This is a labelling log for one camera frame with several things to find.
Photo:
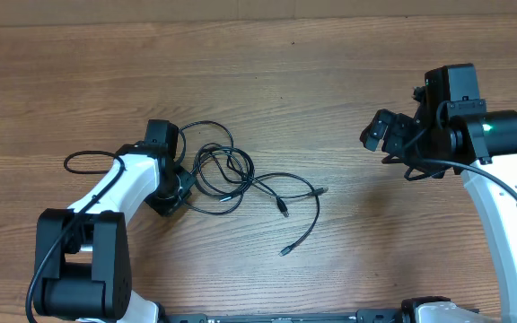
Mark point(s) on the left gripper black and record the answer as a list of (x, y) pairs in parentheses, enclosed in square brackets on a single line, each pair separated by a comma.
[(168, 206)]

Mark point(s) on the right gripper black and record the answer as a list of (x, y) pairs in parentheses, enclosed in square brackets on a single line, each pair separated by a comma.
[(398, 127)]

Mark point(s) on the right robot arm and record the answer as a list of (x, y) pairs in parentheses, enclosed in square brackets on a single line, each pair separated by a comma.
[(453, 130)]

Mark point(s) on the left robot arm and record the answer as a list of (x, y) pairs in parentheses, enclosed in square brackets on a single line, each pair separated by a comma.
[(82, 269)]

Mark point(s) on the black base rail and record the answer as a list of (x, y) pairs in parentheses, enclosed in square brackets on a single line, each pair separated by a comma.
[(360, 316)]

